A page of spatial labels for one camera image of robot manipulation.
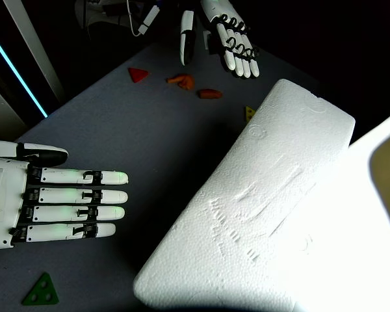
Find white styrofoam lid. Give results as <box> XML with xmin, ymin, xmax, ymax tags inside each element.
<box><xmin>133</xmin><ymin>77</ymin><xmax>357</xmax><ymax>312</ymax></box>

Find brown toy sausage piece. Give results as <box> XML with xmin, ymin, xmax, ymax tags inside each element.
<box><xmin>196</xmin><ymin>88</ymin><xmax>224</xmax><ymax>100</ymax></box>

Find orange toy chicken wing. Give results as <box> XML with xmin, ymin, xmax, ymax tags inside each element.
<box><xmin>166</xmin><ymin>73</ymin><xmax>195</xmax><ymax>90</ymax></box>

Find red triangle block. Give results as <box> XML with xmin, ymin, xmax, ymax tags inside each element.
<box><xmin>127</xmin><ymin>67</ymin><xmax>150</xmax><ymax>85</ymax></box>

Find grey table cloth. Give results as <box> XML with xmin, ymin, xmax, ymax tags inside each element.
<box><xmin>0</xmin><ymin>40</ymin><xmax>316</xmax><ymax>312</ymax></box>

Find cyan light strip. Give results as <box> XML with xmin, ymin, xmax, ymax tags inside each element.
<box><xmin>0</xmin><ymin>25</ymin><xmax>49</xmax><ymax>118</ymax></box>

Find pale grey panel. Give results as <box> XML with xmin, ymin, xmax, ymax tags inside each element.
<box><xmin>0</xmin><ymin>77</ymin><xmax>27</xmax><ymax>139</ymax></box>

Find green triangle block three holes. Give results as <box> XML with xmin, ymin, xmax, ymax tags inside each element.
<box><xmin>21</xmin><ymin>271</ymin><xmax>59</xmax><ymax>306</ymax></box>

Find white adapter with cable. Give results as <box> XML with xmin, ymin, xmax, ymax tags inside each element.
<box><xmin>126</xmin><ymin>0</ymin><xmax>160</xmax><ymax>37</ymax></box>

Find white upright post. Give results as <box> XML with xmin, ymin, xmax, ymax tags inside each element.
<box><xmin>3</xmin><ymin>0</ymin><xmax>66</xmax><ymax>101</ymax></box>

